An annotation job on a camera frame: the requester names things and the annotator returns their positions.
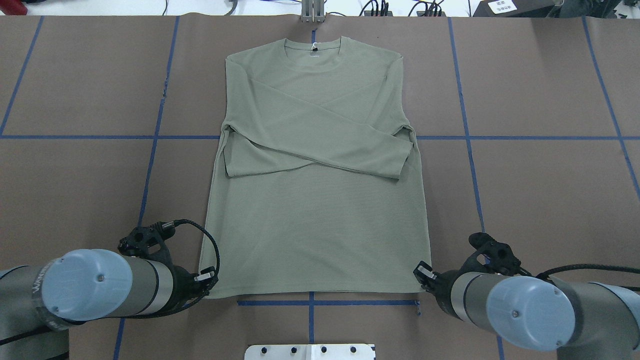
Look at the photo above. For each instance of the aluminium frame post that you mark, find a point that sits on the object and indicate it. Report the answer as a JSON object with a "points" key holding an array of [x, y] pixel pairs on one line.
{"points": [[313, 11]]}

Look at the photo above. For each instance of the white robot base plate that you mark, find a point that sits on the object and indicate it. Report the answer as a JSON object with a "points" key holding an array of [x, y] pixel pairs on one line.
{"points": [[327, 351]]}

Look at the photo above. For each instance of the olive green long-sleeve shirt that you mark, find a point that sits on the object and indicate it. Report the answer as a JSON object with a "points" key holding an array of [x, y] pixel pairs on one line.
{"points": [[317, 183]]}

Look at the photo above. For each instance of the red bottle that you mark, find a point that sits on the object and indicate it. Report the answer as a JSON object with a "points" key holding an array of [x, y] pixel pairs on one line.
{"points": [[13, 8]]}

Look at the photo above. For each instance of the black box with label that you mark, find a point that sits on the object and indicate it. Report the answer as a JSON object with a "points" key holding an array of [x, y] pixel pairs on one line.
{"points": [[513, 8]]}

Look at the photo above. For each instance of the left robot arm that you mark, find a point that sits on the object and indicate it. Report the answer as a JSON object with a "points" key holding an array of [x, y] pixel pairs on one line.
{"points": [[40, 304]]}

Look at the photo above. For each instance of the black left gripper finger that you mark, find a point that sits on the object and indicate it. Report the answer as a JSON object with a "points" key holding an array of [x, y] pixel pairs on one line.
{"points": [[206, 280]]}

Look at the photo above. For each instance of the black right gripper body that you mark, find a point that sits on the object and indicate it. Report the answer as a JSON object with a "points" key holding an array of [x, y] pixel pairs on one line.
{"points": [[442, 284]]}

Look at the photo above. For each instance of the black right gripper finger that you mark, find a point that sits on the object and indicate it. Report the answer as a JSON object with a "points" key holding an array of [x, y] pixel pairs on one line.
{"points": [[425, 276]]}

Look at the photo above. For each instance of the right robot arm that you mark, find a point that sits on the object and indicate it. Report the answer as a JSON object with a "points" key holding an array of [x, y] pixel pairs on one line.
{"points": [[576, 320]]}

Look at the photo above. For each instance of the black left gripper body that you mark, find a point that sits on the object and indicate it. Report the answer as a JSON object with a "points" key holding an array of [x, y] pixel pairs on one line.
{"points": [[185, 284]]}

